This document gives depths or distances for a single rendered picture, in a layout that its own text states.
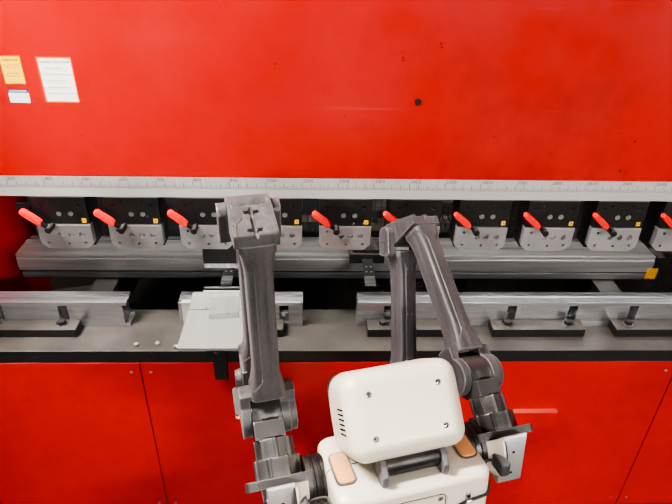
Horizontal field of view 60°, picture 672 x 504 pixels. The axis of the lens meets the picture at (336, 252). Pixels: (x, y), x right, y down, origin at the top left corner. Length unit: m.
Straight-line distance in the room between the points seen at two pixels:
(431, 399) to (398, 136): 0.79
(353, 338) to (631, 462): 1.16
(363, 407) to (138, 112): 0.98
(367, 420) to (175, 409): 1.13
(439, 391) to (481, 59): 0.87
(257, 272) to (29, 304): 1.19
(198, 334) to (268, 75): 0.74
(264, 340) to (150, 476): 1.36
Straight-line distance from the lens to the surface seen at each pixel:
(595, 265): 2.31
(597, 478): 2.51
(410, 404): 1.01
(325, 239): 1.70
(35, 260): 2.27
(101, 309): 1.98
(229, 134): 1.58
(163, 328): 1.96
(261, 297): 0.99
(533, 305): 1.98
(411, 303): 1.42
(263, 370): 1.06
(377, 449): 1.00
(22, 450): 2.35
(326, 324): 1.91
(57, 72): 1.65
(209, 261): 1.81
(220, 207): 1.01
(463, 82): 1.57
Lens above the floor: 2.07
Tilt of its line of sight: 32 degrees down
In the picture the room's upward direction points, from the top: 2 degrees clockwise
